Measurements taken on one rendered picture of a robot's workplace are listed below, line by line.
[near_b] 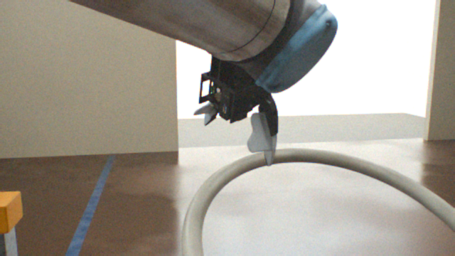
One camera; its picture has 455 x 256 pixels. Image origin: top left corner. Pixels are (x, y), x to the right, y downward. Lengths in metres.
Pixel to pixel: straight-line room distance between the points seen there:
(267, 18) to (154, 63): 5.77
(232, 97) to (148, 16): 0.35
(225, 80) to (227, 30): 0.30
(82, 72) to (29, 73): 0.74
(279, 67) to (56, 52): 5.92
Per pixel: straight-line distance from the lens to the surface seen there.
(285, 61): 0.33
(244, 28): 0.28
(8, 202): 1.22
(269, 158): 0.63
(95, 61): 6.10
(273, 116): 0.60
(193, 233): 0.58
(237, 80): 0.56
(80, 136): 6.26
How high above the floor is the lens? 1.46
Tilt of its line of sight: 10 degrees down
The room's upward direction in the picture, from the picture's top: straight up
